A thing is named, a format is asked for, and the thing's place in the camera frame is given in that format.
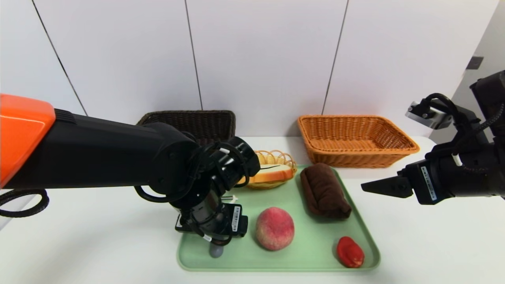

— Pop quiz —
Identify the small round yellow wicker basket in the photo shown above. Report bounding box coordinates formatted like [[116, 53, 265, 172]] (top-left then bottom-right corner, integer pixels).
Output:
[[237, 150, 297, 190]]

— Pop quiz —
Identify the orange wicker basket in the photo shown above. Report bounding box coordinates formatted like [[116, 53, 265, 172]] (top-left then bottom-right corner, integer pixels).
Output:
[[297, 115, 420, 169]]

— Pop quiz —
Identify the brown towel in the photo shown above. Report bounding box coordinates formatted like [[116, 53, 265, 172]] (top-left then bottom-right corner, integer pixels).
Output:
[[300, 163, 352, 220]]

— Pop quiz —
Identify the white bread slice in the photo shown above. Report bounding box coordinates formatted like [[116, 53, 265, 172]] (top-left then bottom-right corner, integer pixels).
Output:
[[247, 165, 294, 184]]

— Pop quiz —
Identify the black right camera cable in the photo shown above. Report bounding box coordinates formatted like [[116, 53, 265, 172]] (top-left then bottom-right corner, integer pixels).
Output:
[[420, 93, 480, 133]]

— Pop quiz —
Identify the light green plastic tray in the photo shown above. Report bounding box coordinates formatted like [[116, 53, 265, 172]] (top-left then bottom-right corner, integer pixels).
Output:
[[177, 164, 381, 272]]

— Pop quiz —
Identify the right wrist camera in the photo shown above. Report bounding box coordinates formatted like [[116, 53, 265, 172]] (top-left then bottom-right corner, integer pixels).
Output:
[[406, 101, 452, 130]]

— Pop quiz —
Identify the red tomato piece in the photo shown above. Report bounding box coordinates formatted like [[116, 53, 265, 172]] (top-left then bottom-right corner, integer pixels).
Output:
[[337, 236, 365, 268]]

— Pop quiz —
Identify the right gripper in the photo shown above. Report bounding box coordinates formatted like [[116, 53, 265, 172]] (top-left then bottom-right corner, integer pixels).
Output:
[[361, 149, 493, 205]]

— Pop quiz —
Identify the pink peach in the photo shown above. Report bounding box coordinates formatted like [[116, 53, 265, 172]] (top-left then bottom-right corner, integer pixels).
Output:
[[255, 207, 296, 251]]

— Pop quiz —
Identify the white peeler with grey handle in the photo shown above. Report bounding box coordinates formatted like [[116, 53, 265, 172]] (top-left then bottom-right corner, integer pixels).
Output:
[[209, 194, 239, 258]]

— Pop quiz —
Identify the dark brown wicker basket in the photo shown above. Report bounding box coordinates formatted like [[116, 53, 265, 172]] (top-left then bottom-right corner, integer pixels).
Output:
[[136, 110, 236, 147]]

